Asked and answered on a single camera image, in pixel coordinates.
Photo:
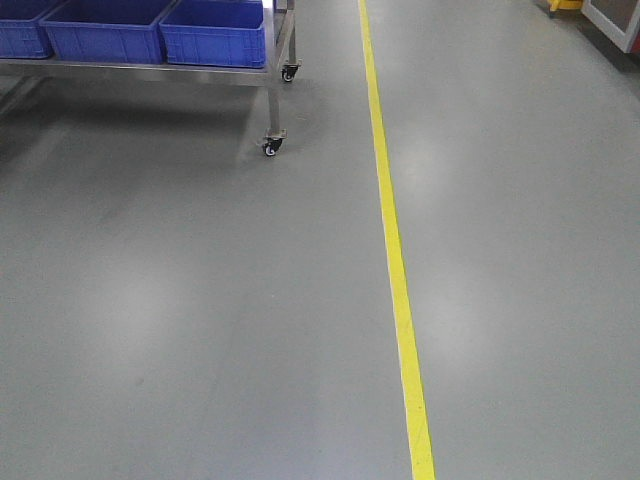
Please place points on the stainless steel wheeled cart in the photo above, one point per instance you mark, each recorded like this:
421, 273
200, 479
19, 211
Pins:
281, 65

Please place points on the blue crate on cart right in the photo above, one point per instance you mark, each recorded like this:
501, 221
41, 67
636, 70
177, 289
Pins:
215, 33

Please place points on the blue crate on cart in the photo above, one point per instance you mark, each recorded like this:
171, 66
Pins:
22, 36
215, 33
123, 32

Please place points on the blue crate on cart middle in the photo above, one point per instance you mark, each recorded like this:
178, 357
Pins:
123, 32

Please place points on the blue crate on cart left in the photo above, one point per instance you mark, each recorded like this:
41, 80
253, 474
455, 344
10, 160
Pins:
22, 36

